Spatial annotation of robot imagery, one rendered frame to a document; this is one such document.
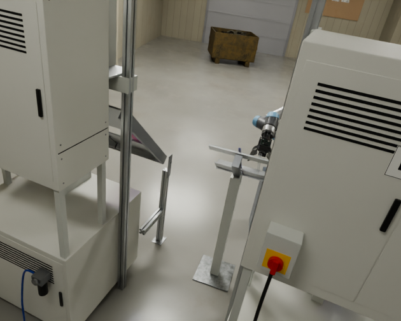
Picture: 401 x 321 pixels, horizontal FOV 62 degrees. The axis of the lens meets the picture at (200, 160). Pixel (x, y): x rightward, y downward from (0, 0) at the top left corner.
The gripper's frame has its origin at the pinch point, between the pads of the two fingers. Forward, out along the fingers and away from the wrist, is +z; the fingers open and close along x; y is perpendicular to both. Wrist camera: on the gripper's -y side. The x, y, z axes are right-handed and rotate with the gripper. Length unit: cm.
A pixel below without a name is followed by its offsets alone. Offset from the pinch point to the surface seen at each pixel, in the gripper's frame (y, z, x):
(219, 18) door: -481, -704, -242
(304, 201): 82, 53, 17
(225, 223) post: -34.3, 28.3, -10.6
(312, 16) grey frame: 95, -6, 6
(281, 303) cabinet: 9, 70, 27
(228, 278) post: -74, 53, 0
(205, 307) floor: -60, 77, -8
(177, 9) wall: -468, -695, -369
